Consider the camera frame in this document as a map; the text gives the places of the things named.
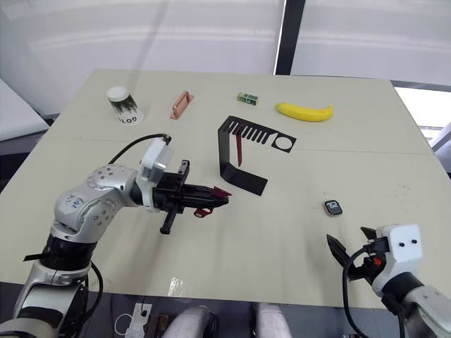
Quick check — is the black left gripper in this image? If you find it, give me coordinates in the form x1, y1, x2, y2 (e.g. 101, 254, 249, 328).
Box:
153, 160, 232, 236

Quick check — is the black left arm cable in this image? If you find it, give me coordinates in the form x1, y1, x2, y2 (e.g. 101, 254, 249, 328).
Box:
107, 132, 173, 166

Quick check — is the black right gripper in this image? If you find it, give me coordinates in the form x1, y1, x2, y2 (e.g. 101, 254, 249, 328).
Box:
326, 227, 390, 282

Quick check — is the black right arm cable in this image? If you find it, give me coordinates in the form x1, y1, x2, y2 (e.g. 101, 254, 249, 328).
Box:
341, 245, 371, 338

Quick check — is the white side table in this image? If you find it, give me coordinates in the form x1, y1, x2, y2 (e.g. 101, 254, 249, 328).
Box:
0, 78, 51, 142

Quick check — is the white paper cup green print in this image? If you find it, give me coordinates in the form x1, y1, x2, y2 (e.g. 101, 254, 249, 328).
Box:
106, 86, 145, 126

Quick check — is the black watch display stand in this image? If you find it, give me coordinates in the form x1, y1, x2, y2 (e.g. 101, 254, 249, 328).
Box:
217, 115, 298, 197

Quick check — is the black smartwatch body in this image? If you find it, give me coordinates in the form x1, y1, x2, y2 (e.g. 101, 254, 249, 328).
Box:
322, 199, 344, 218

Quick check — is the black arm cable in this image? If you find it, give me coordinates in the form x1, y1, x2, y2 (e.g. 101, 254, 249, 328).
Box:
341, 245, 371, 338
107, 132, 173, 166

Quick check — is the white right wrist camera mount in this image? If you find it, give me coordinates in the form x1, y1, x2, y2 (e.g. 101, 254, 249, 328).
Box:
371, 224, 423, 297

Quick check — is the red watch strap with buckle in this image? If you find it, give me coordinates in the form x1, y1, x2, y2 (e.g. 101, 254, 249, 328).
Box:
192, 186, 233, 219

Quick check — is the black window frame post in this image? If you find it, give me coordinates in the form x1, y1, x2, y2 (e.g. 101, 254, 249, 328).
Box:
272, 0, 299, 77

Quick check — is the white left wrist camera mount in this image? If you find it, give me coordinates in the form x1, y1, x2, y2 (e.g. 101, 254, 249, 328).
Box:
135, 137, 176, 188

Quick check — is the copper coloured handle bracket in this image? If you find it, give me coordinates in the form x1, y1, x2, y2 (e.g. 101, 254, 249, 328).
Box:
169, 90, 196, 120

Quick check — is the white perforated metal plate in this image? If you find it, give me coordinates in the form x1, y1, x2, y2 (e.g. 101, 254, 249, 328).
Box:
113, 302, 154, 336

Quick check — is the small green box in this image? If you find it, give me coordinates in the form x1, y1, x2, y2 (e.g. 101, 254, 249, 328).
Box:
236, 92, 260, 106

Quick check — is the yellow banana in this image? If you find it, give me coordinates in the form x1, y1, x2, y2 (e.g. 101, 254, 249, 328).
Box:
274, 101, 335, 123

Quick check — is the grey rounded shape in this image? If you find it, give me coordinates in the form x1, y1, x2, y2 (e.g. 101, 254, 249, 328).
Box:
164, 303, 220, 338
250, 301, 292, 338

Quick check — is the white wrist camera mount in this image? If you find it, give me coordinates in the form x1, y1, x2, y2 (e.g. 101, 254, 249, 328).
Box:
371, 224, 423, 297
135, 137, 176, 188

